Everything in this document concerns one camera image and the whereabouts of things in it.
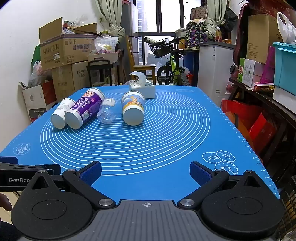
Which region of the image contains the grey plastic bag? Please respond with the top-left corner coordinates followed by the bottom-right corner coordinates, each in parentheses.
top-left (28, 61), bottom-right (53, 88)

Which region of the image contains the black cart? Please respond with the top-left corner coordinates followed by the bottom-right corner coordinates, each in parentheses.
top-left (86, 59), bottom-right (112, 88)

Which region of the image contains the white plastic bag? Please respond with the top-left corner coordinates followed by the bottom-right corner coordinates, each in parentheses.
top-left (277, 12), bottom-right (296, 45)

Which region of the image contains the green and white box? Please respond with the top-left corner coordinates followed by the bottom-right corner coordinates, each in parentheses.
top-left (237, 58), bottom-right (265, 88)

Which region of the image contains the red paper bag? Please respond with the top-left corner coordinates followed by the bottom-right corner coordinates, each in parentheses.
top-left (221, 99), bottom-right (249, 131)

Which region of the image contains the white chest freezer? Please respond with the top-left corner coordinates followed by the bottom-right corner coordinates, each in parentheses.
top-left (197, 41), bottom-right (236, 94)

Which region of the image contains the blue silicone baking mat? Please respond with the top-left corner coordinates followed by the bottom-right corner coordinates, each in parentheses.
top-left (0, 85), bottom-right (280, 205)

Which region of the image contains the tall cardboard box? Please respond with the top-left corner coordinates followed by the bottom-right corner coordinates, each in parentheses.
top-left (246, 14), bottom-right (284, 65)

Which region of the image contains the wooden chair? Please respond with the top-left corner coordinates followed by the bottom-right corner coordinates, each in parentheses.
top-left (126, 35), bottom-right (157, 85)

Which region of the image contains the clear plastic cup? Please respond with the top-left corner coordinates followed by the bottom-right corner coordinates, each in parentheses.
top-left (97, 98), bottom-right (122, 125)

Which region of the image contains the green and black bicycle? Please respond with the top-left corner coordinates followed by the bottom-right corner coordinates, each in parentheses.
top-left (144, 36), bottom-right (194, 86)

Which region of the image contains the maroon bag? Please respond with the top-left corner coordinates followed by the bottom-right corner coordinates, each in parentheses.
top-left (232, 3), bottom-right (250, 66)

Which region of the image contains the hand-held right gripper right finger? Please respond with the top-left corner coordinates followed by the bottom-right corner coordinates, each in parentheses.
top-left (177, 161), bottom-right (270, 211)

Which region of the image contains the white and red cardboard box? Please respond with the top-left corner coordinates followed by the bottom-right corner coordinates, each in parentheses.
top-left (18, 80), bottom-right (57, 123)

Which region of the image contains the pink bag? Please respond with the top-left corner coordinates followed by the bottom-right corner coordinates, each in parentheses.
top-left (260, 46), bottom-right (276, 83)

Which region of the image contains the pale green curtain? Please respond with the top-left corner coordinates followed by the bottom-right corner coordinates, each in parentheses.
top-left (95, 0), bottom-right (127, 38)
top-left (203, 0), bottom-right (228, 40)

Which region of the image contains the person's left hand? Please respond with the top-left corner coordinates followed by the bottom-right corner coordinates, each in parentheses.
top-left (0, 193), bottom-right (13, 212)

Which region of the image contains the dark wooden shelf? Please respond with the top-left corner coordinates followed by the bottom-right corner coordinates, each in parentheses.
top-left (228, 77), bottom-right (296, 184)

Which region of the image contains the purple paper cup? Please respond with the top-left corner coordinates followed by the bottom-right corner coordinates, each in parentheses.
top-left (64, 88), bottom-right (105, 130)

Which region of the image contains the black plastic crate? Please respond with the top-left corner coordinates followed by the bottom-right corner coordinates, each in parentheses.
top-left (277, 180), bottom-right (296, 241)

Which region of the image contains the brown cardboard box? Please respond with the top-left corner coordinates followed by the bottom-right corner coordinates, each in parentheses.
top-left (51, 61), bottom-right (90, 103)

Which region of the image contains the white rectangular box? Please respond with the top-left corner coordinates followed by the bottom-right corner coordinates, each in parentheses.
top-left (129, 83), bottom-right (156, 99)

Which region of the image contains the white paper cup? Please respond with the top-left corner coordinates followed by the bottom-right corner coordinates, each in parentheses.
top-left (51, 98), bottom-right (75, 129)

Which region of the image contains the large open cardboard box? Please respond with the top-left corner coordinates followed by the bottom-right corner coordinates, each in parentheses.
top-left (38, 17), bottom-right (98, 71)

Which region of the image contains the teal storage bin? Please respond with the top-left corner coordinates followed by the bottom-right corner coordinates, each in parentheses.
top-left (272, 42), bottom-right (296, 96)

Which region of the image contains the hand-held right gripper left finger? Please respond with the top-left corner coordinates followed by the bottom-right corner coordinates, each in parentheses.
top-left (22, 161), bottom-right (116, 211)

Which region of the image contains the floral bag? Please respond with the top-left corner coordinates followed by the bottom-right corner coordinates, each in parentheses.
top-left (185, 20), bottom-right (209, 48)

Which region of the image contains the blue and yellow paper cup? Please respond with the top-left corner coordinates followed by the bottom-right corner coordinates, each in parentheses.
top-left (122, 90), bottom-right (146, 126)

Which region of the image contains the clear plastic bag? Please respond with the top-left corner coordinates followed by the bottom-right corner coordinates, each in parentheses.
top-left (93, 30), bottom-right (120, 55)

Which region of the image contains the green bag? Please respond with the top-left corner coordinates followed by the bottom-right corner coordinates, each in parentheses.
top-left (31, 45), bottom-right (41, 68)

